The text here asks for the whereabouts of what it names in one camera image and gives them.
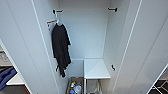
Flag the white wire rack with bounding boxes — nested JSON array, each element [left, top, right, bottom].
[[147, 77, 168, 94]]

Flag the wicker basket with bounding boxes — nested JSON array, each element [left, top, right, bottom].
[[65, 76, 85, 94]]

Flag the small dark wall hook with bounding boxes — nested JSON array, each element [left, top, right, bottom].
[[110, 63, 117, 72]]

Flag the white inner shelf box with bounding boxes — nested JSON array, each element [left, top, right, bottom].
[[82, 58, 112, 94]]

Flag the white wardrobe cabinet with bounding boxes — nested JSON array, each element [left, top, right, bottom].
[[31, 0, 143, 94]]

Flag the black wardrobe hook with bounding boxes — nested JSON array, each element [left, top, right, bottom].
[[106, 6, 119, 13], [52, 8, 65, 16]]

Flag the black t-shirt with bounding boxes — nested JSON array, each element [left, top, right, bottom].
[[50, 23, 73, 79]]

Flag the blue bottle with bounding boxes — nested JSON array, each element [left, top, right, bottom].
[[68, 85, 76, 94]]

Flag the white clothes hanger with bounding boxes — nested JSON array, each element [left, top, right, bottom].
[[54, 13, 65, 28]]

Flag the orange and white sticker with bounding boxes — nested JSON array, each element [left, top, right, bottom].
[[45, 18, 59, 32]]

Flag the white wardrobe door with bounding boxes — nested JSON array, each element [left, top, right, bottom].
[[111, 0, 168, 94], [0, 0, 62, 94]]

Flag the white bin lid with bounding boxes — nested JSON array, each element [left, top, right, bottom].
[[5, 72, 26, 87]]

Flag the white item in basket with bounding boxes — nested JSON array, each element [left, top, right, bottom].
[[74, 83, 83, 94]]

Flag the grey wire basket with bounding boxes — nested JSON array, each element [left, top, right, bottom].
[[85, 78, 105, 94]]

